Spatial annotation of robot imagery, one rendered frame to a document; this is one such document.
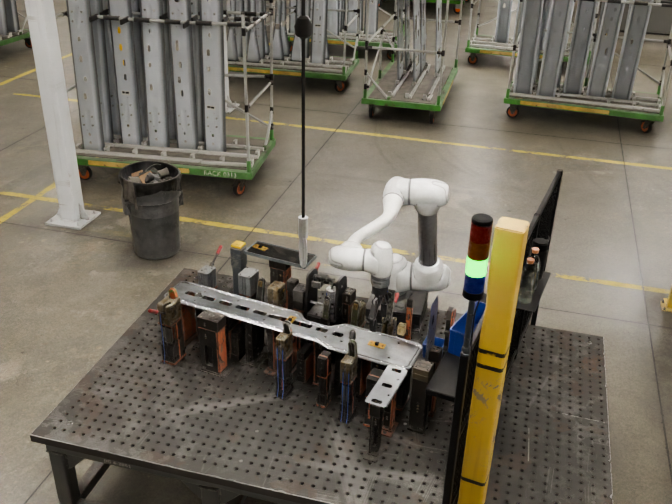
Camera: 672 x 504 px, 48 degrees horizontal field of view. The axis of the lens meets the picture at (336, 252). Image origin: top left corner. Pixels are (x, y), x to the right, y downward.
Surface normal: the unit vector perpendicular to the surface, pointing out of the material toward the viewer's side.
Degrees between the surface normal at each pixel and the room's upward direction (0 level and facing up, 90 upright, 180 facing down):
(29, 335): 0
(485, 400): 90
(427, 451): 0
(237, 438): 0
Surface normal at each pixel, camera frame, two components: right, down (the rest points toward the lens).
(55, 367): 0.02, -0.88
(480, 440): -0.41, 0.43
